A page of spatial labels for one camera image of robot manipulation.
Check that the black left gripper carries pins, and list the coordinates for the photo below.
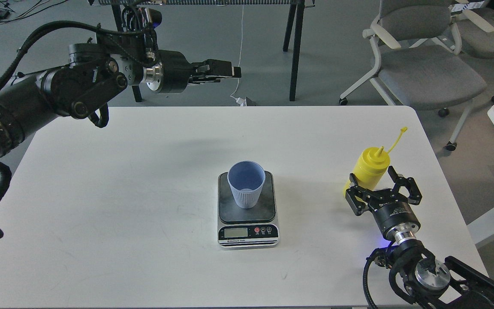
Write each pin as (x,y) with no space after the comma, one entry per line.
(172,72)

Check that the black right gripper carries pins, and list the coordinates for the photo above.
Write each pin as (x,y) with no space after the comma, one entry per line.
(390,209)

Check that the yellow squeeze bottle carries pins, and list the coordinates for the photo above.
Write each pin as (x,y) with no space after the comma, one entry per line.
(373,162)

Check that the blue ribbed plastic cup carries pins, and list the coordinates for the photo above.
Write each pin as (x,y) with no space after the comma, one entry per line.
(246,180)

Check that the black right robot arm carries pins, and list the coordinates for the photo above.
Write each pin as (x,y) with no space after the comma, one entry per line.
(415,275)

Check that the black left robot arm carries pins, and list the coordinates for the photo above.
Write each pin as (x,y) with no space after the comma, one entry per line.
(96,73)

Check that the digital kitchen scale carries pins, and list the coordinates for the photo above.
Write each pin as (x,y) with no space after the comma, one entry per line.
(240,228)

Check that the grey office chair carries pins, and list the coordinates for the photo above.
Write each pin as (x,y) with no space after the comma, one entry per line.
(476,26)
(416,46)

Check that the black metal frame table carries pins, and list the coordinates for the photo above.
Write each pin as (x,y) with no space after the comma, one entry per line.
(294,25)

